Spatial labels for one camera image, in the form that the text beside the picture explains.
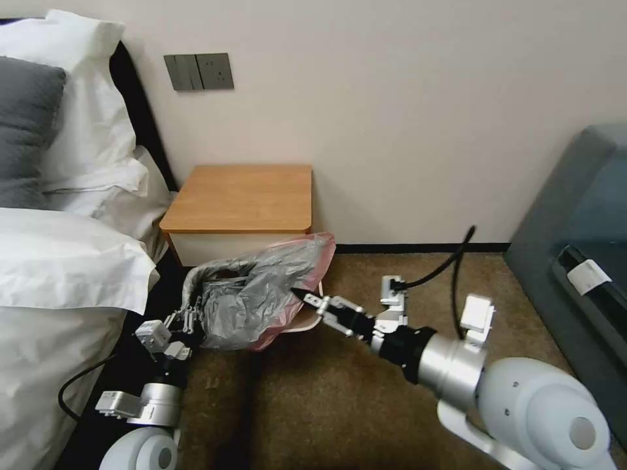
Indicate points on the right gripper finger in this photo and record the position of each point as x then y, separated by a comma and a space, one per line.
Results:
333, 324
313, 298

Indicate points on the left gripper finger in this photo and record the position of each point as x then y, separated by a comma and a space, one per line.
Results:
196, 318
177, 320

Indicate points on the grey plastic garbage bag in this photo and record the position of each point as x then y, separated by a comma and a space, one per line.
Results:
254, 294

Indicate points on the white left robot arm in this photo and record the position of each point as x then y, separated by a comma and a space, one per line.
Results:
137, 450

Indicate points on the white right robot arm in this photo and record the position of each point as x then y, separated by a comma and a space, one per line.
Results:
529, 406

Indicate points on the pink plastic bag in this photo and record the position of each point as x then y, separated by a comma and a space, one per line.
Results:
321, 257

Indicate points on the black baseboard strip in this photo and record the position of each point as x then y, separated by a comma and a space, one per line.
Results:
421, 247

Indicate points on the wooden top nightstand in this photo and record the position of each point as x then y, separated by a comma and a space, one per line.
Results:
240, 200

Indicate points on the white duvet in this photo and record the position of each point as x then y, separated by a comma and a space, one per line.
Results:
63, 259

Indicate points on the white bed sheet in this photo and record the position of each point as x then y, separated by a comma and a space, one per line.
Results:
39, 372

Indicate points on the white sofa label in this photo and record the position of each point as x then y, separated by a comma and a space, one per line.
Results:
590, 277

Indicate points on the black bed headboard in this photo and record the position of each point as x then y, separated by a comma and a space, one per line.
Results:
147, 117

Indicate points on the grey-blue sofa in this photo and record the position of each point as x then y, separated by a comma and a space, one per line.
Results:
573, 235

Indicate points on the white pillow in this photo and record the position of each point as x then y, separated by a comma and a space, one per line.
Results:
93, 112

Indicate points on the dark grey pillow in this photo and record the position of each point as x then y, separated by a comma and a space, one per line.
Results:
24, 127

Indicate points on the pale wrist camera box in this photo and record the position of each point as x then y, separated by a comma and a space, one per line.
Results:
152, 335
393, 291

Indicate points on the grey wall switch panel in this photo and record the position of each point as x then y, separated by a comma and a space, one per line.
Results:
182, 72

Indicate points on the grey wall socket panel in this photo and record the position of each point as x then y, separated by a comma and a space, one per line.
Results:
215, 71

